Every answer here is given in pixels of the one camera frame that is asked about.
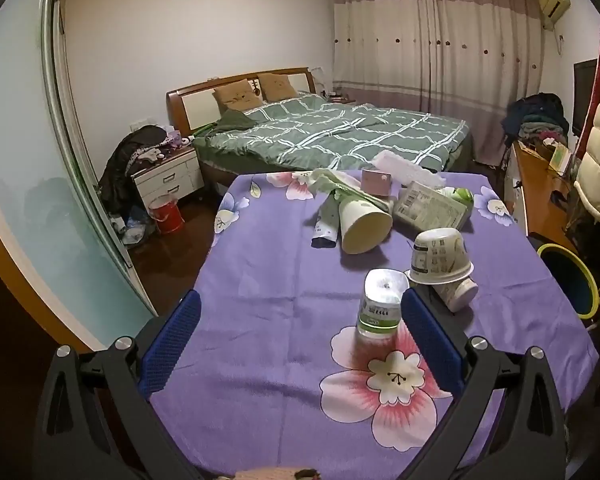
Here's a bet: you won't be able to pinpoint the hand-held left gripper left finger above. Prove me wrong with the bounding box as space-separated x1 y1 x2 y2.
32 289 203 480

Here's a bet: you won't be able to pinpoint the green box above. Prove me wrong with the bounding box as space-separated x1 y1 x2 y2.
549 144 573 173

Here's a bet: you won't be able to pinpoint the glass sliding wardrobe door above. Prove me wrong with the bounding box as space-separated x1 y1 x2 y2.
0 0 156 356

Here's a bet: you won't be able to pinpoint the pink carton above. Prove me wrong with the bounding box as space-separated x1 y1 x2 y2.
361 168 392 197

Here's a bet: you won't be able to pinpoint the red bucket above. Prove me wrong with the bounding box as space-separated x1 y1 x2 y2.
147 195 186 235

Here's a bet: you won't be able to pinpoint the beige and pink curtain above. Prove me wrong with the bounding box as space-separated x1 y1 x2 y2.
327 0 546 166

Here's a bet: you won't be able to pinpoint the cream air conditioner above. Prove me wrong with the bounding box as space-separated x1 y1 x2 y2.
537 0 571 31

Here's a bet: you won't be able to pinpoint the white printed paper bowl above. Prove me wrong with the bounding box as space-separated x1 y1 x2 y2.
404 228 475 285

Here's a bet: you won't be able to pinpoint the white toothpaste tube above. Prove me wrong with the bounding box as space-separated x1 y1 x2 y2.
311 194 342 250

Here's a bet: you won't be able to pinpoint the yellow rimmed trash bin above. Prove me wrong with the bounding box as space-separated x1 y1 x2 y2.
536 243 600 318

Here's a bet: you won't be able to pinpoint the white nightstand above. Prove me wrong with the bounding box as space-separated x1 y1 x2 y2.
130 146 205 206

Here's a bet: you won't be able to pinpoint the white paper cup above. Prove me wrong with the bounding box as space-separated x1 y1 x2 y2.
432 277 479 313

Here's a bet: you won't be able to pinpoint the dark green garment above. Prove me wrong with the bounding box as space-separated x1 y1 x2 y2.
207 109 256 133

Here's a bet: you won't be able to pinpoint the black television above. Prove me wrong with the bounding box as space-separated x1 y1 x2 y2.
571 59 598 136

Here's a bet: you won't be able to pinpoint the wooden desk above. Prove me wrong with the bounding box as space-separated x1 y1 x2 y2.
502 140 581 251

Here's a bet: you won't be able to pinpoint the clear plastic bottle green label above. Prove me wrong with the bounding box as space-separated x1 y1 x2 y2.
356 268 411 343

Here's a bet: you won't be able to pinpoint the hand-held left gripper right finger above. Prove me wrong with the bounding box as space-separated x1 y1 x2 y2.
400 287 567 480

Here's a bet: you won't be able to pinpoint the small wooden nightstand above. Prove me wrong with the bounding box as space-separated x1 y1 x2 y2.
325 87 356 106

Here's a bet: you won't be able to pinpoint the wooden bed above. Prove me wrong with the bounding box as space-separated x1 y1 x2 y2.
166 66 476 196

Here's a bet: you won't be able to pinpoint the purple floral tablecloth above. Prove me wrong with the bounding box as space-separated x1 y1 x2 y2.
92 170 600 480

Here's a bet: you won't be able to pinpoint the pink fuzzy clothing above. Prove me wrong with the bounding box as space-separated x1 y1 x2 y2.
235 467 321 480

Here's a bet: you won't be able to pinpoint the dark clothes pile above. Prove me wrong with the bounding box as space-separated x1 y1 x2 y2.
96 124 168 206

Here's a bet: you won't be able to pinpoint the brown pillow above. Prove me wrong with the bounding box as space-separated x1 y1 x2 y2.
256 73 298 102
212 79 255 113

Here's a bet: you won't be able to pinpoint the white printed box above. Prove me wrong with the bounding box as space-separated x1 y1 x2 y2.
392 180 473 233

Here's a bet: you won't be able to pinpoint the large cream paper cup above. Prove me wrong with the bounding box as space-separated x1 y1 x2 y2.
339 194 394 255

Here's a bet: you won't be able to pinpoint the white tissue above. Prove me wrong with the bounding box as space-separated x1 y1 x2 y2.
372 150 446 186

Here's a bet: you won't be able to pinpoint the pale green plastic bag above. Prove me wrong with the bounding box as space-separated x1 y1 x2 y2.
307 169 396 211

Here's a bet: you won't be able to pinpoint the plastic bags on floor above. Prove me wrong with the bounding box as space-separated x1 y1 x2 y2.
111 210 156 246

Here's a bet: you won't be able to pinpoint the green checked duvet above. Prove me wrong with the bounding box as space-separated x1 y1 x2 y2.
192 92 471 171

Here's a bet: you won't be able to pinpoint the pile of folded clothes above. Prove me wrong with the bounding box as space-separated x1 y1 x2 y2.
502 92 571 148

